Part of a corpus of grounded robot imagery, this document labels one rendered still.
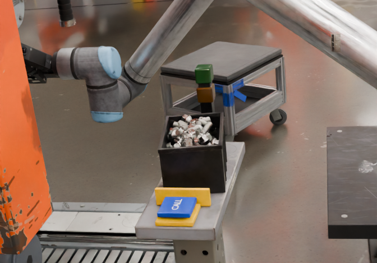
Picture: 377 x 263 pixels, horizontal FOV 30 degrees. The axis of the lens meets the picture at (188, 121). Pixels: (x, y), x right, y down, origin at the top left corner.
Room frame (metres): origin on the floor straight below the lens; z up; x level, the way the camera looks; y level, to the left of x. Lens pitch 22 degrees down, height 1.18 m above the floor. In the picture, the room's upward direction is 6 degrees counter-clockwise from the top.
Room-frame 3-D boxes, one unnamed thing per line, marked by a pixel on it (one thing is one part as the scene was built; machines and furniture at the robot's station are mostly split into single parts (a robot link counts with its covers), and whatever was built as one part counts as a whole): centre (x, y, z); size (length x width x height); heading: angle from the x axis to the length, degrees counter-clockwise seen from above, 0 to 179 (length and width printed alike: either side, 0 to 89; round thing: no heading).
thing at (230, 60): (2.78, -0.17, 0.17); 0.43 x 0.36 x 0.34; 139
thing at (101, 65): (1.91, 0.24, 0.62); 0.12 x 0.09 x 0.10; 75
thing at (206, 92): (1.65, -0.05, 0.59); 0.04 x 0.04 x 0.04; 75
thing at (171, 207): (1.30, 0.04, 0.47); 0.07 x 0.07 x 0.02; 75
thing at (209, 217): (1.46, 0.00, 0.44); 0.43 x 0.17 x 0.03; 165
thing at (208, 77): (1.65, -0.05, 0.64); 0.04 x 0.04 x 0.04; 75
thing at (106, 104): (1.92, 0.23, 0.51); 0.12 x 0.09 x 0.12; 154
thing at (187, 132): (1.48, -0.01, 0.51); 0.20 x 0.14 x 0.13; 174
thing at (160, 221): (1.30, 0.04, 0.45); 0.08 x 0.08 x 0.01; 75
